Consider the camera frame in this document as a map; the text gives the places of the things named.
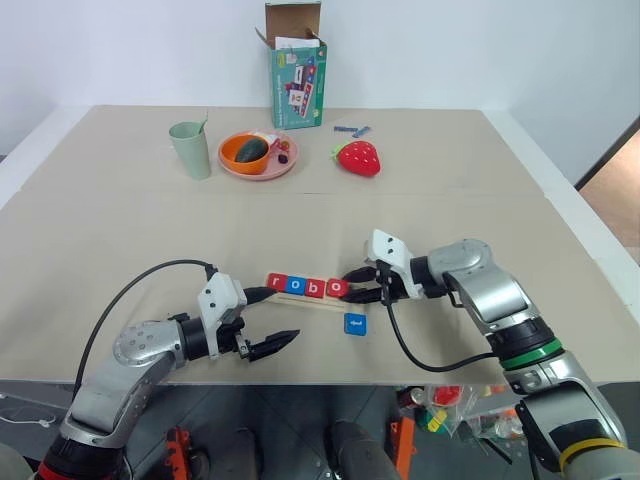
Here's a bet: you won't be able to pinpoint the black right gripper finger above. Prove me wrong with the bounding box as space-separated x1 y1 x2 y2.
342 286 384 304
342 267 379 284

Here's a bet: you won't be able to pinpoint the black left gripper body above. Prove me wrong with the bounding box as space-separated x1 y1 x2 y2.
218 305 252 362

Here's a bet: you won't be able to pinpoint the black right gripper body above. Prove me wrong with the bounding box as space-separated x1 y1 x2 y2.
367 258 407 306

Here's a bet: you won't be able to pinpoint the wooden tile rack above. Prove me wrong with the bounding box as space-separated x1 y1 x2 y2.
262 288 352 312

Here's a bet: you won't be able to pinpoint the red toy strawberry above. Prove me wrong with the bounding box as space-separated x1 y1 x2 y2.
328 139 382 177

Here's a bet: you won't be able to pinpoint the orange black tool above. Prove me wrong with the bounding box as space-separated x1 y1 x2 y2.
389 417 416 480
167 424 195 480

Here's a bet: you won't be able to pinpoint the pink plate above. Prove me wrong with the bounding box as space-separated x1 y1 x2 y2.
217 130 301 182

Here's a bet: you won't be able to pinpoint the dark rounded shape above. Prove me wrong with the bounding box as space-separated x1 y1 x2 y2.
324 419 401 480

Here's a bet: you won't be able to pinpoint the clear bag of toys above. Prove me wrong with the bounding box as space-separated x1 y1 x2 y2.
399 383 524 454

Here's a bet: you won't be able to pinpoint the orange bowl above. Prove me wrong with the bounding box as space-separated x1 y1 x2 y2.
220 132 275 174

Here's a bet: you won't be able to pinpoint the dark green toy avocado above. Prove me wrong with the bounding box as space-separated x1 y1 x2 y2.
234 139 267 164

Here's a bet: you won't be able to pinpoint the pale green cup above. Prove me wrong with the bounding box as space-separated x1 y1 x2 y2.
168 122 211 180

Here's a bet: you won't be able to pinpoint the teal cardboard game box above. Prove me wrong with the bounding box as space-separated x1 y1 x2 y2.
254 2 330 130

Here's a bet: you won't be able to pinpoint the white paper sheets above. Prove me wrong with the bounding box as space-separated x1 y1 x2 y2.
273 34 321 51

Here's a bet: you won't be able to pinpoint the brown door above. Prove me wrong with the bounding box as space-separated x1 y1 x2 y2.
574 114 640 241

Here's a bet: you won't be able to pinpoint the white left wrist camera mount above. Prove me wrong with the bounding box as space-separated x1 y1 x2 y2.
197 272 249 359

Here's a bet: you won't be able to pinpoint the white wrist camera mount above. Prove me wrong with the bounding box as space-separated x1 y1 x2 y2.
363 229 426 301
197 272 249 359

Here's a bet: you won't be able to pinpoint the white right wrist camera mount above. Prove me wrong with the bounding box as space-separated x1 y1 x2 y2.
363 229 426 301

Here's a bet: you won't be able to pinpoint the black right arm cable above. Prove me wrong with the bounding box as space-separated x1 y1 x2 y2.
377 259 504 374

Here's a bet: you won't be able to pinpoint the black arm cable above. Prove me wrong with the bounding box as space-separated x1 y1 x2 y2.
73 258 221 401
377 259 504 374

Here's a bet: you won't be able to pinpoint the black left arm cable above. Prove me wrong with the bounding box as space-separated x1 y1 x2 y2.
73 258 221 401

